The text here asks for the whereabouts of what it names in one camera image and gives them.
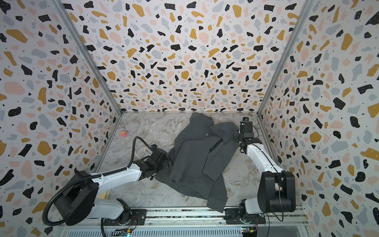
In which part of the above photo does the dark grey jacket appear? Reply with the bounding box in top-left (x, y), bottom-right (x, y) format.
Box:
top-left (156, 113), bottom-right (239, 212)

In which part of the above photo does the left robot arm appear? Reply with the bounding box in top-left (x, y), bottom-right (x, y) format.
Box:
top-left (51, 148), bottom-right (171, 226)

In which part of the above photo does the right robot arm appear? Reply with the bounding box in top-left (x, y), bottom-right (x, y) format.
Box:
top-left (234, 117), bottom-right (296, 223)

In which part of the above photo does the pink sticker on table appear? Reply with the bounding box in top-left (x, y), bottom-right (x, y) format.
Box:
top-left (119, 131), bottom-right (128, 138)

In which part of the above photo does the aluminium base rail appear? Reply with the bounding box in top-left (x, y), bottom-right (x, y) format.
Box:
top-left (56, 206), bottom-right (313, 237)

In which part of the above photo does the black corrugated cable hose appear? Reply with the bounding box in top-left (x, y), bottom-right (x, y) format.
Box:
top-left (42, 136), bottom-right (155, 227)

